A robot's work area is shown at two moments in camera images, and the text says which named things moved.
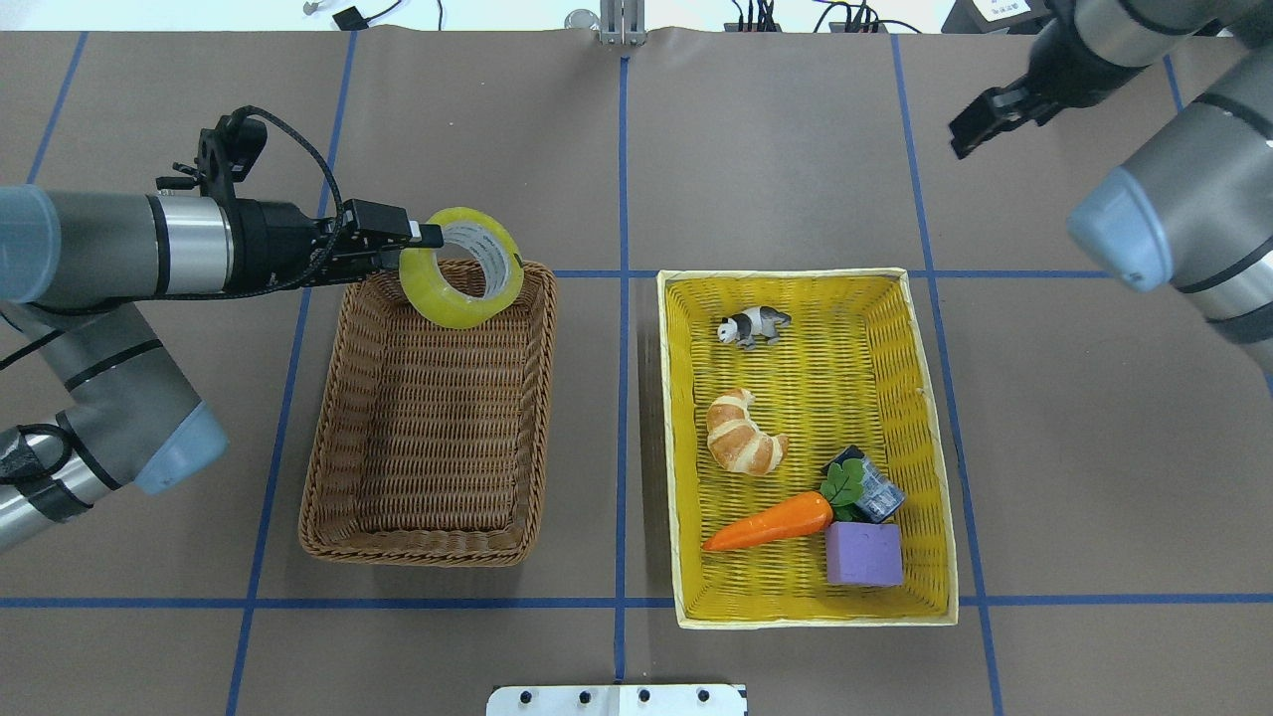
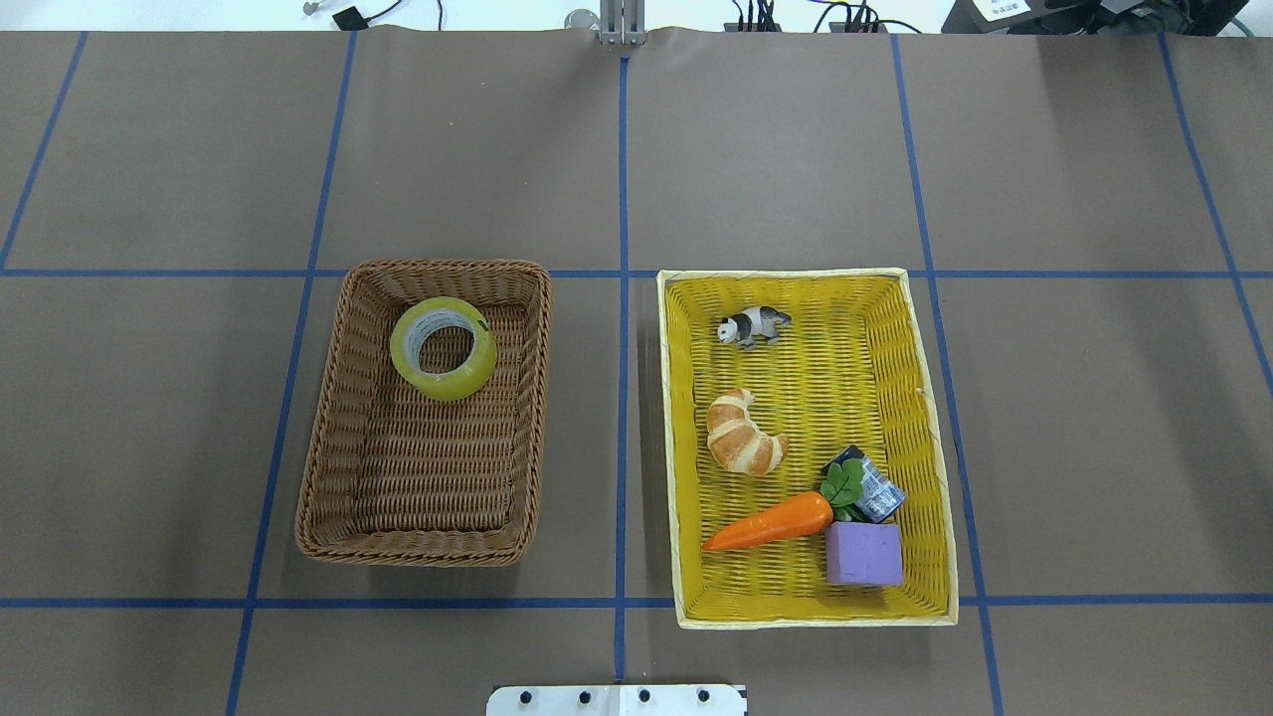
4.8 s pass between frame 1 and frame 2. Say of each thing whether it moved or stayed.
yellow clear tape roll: moved
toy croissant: stayed
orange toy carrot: stayed
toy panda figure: stayed
